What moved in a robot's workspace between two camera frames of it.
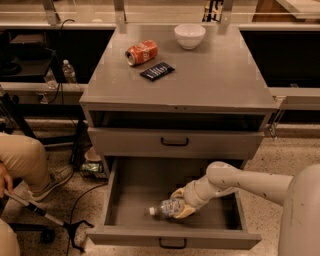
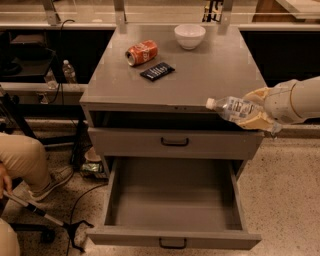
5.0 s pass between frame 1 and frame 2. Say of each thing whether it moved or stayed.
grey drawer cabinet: stayed
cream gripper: moved
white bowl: stayed
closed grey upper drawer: stayed
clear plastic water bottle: moved
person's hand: stayed
